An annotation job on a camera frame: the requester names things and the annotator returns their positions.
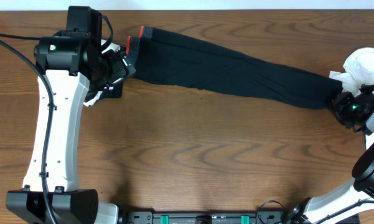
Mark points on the white folded cloth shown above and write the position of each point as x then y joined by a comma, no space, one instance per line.
100,94

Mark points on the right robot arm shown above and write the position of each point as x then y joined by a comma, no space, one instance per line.
356,195

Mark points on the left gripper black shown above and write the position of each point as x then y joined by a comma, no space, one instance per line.
116,72

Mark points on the black pants red waistband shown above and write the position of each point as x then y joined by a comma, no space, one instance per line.
162,57

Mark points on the black folded garment under white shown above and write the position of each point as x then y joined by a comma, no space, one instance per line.
112,92

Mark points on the white crumpled garment right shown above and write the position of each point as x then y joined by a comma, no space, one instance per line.
359,70

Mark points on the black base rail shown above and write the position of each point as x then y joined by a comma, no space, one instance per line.
147,217

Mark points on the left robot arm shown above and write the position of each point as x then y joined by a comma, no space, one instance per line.
74,67

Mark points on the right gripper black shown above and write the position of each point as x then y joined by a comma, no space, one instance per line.
338,104

